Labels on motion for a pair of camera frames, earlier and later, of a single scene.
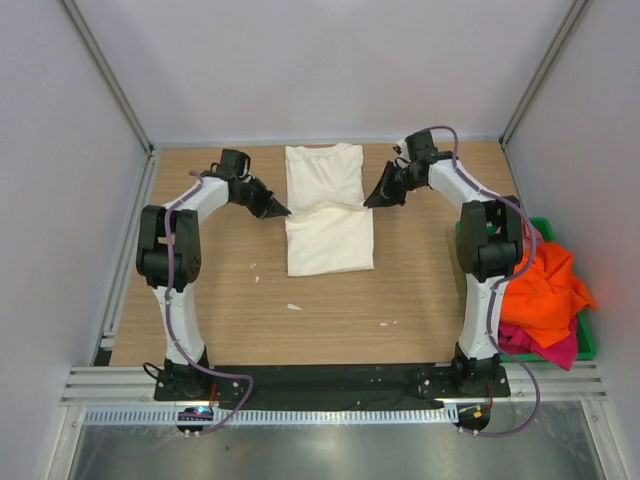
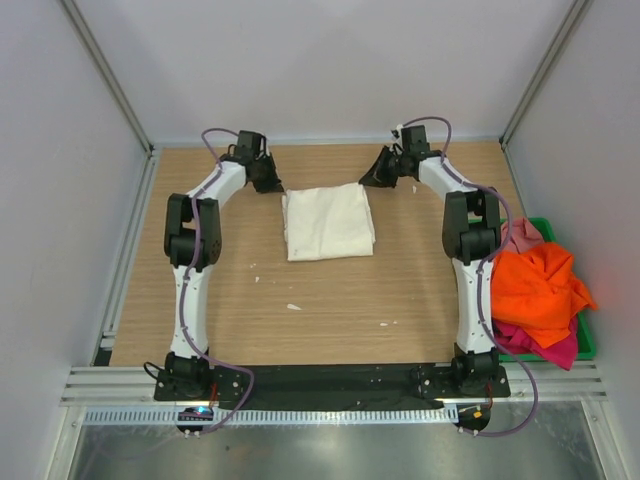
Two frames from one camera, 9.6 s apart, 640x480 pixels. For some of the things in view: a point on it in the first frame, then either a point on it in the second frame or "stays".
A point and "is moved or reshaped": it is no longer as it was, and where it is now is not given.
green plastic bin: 584,348 stays
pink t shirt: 527,241 stays
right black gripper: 385,194 to 377,176
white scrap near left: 256,277 stays
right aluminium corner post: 576,13 stays
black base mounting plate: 333,383 stays
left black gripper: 276,208 to 272,185
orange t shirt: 545,298 stays
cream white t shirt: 329,228 is moved or reshaped
